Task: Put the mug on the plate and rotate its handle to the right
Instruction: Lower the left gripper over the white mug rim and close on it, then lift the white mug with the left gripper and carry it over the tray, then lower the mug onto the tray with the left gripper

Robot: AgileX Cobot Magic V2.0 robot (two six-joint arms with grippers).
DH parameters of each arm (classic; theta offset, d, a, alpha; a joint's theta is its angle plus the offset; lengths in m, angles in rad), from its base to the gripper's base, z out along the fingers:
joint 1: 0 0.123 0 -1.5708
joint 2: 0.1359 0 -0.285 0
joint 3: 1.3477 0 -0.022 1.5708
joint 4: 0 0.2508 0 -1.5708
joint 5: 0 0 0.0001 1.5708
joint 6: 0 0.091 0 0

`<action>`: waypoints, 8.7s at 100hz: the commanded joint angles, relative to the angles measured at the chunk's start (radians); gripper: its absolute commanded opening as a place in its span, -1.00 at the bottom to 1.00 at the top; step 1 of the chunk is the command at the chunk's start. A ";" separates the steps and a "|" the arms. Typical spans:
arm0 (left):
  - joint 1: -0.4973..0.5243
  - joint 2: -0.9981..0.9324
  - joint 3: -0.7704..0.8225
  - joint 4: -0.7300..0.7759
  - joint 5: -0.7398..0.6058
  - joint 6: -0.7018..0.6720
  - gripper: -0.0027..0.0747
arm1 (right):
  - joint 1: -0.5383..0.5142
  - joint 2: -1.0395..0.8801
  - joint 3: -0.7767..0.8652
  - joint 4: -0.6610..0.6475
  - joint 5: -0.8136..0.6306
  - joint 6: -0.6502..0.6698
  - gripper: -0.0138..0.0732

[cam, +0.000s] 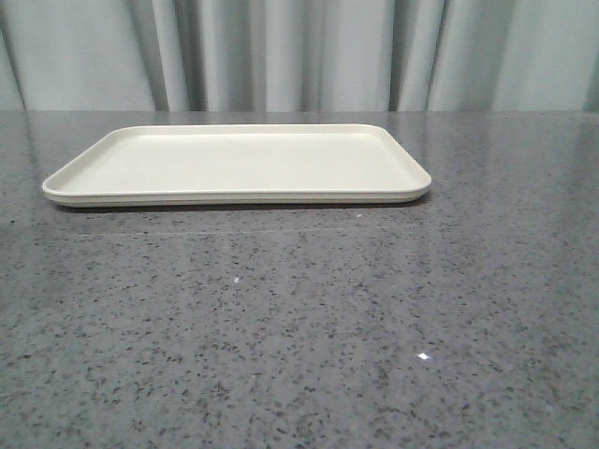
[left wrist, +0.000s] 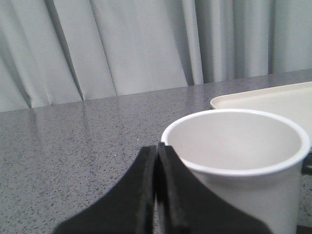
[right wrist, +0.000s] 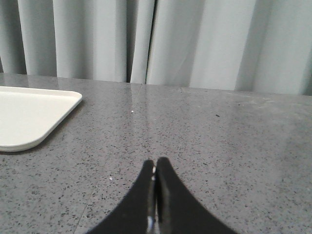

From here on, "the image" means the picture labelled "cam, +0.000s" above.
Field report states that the cream rectangular plastic tray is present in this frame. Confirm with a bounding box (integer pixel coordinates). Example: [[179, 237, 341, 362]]
[[42, 123, 432, 208]]

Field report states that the pale grey pleated curtain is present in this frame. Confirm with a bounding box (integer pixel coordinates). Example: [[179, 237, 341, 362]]
[[1, 1, 598, 112]]

